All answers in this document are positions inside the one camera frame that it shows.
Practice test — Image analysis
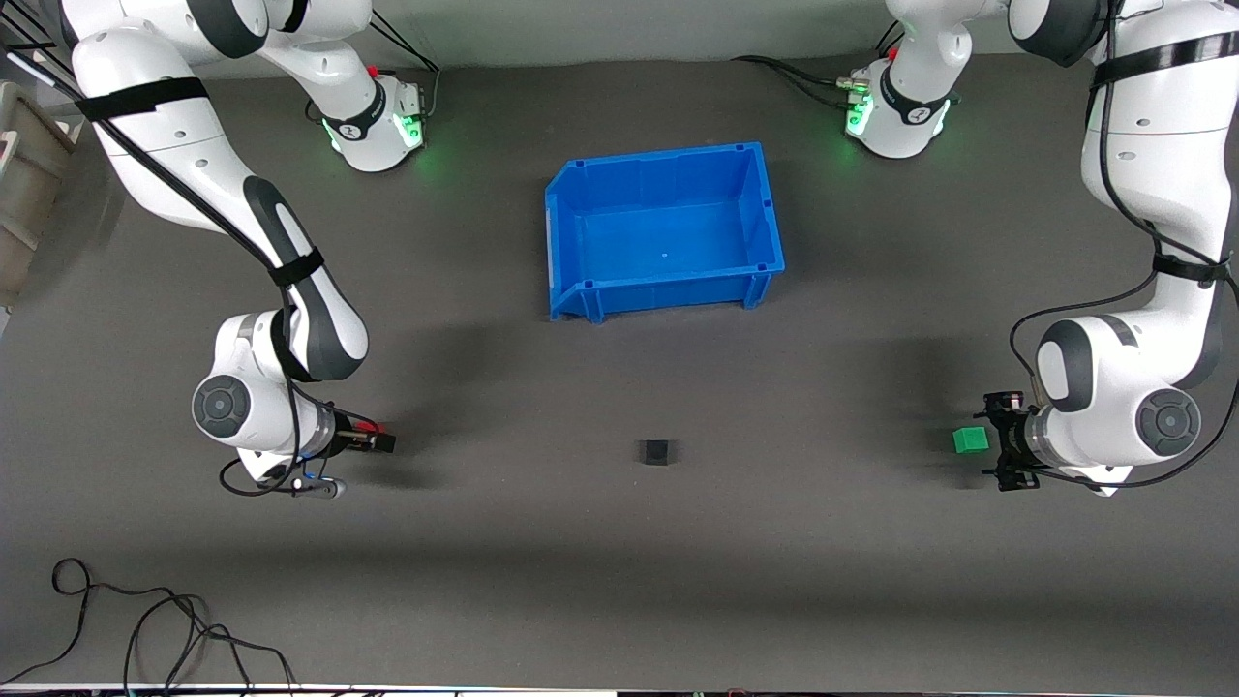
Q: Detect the beige plastic box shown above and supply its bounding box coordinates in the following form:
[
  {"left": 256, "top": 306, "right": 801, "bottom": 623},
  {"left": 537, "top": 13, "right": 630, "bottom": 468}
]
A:
[{"left": 0, "top": 82, "right": 78, "bottom": 306}]

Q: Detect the dark metal frame rail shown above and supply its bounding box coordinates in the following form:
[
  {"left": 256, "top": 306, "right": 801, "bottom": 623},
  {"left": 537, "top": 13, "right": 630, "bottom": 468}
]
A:
[{"left": 0, "top": 0, "right": 61, "bottom": 61}]

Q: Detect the long black base cable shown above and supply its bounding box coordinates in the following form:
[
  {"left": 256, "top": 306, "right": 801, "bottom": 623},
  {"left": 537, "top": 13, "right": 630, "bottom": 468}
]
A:
[{"left": 731, "top": 55, "right": 864, "bottom": 109}]

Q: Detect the loose thin black cable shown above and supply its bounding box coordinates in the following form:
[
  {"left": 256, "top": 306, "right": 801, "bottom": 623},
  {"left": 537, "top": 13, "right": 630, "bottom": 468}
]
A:
[{"left": 0, "top": 559, "right": 301, "bottom": 697}]

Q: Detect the black right arm base cable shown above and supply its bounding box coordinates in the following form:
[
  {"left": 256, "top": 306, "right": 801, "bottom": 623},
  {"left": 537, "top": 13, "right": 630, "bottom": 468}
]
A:
[{"left": 368, "top": 10, "right": 442, "bottom": 125}]

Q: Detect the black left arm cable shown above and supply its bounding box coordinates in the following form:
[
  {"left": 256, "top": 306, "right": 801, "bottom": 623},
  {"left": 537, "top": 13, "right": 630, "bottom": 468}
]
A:
[{"left": 1010, "top": 0, "right": 1239, "bottom": 490}]

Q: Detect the blue plastic storage bin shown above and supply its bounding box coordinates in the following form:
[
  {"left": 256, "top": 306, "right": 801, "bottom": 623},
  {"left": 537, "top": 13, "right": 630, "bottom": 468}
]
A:
[{"left": 544, "top": 141, "right": 786, "bottom": 324}]

